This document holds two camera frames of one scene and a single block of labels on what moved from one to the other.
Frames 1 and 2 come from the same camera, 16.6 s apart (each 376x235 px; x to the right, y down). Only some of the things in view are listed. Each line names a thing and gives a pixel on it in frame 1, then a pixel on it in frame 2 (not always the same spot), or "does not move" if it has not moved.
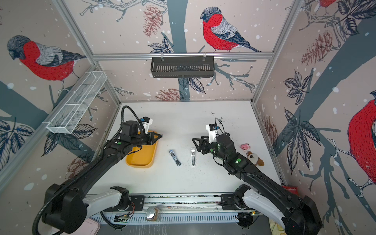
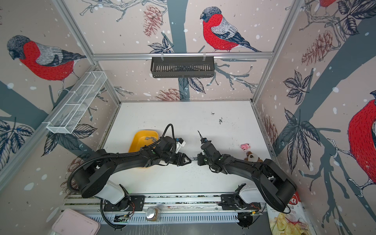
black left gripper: [152, 139] -> [183, 159]
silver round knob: [152, 214] does not move
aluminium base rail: [173, 209] does not move
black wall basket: [190, 67] does not move
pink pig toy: [245, 146] does not move
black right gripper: [204, 142] -> [200, 160]
